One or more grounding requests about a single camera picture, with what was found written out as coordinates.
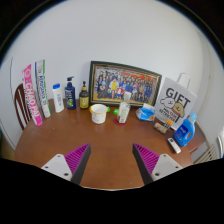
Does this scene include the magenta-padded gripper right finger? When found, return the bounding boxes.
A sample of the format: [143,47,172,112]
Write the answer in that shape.
[131,143,184,186]

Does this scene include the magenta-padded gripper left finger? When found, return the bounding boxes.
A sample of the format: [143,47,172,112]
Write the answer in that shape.
[40,143,92,186]

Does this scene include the clear bottle with white cap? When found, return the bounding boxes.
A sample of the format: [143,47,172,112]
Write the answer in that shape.
[116,91,132,124]

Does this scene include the white remote control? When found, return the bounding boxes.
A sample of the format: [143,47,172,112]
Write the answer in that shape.
[166,137,182,155]

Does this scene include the small patterned box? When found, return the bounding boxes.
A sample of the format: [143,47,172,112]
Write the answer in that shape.
[153,122,168,135]

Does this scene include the puzzle cube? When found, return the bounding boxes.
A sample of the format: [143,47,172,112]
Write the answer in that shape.
[163,119,174,132]

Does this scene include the blue tissue pack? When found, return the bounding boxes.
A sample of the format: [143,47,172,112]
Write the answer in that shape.
[135,103,156,122]

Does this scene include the blue detergent bottle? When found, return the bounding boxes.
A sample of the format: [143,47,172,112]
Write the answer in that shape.
[173,112,198,148]

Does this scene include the white cup with yellow rim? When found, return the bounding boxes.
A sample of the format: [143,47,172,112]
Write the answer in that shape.
[88,103,109,125]

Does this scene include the flat round red coaster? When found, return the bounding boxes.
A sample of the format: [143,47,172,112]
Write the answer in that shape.
[113,117,128,126]

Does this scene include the amber pump bottle yellow label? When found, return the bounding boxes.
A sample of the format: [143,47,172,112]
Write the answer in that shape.
[79,80,90,110]

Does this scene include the white bottle with blue cap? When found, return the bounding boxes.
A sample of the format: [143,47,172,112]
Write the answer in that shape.
[51,82,65,114]

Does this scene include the dark blue pump bottle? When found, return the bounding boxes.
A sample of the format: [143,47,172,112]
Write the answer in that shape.
[64,76,77,111]

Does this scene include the white paper gift bag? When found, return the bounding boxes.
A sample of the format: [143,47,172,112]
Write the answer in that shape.
[153,72,198,132]

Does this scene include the long pink box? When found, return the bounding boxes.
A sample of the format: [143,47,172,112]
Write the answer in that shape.
[21,63,44,127]

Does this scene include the long green and white box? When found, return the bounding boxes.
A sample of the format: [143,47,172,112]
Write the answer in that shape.
[34,59,52,119]

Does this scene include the framed cartoon group picture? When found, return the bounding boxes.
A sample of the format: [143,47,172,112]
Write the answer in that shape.
[88,60,163,108]

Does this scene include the brown wooden chair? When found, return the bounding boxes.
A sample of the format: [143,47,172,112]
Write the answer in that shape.
[13,83,34,131]

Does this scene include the white refrigerator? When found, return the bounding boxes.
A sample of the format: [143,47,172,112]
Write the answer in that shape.
[0,57,26,149]

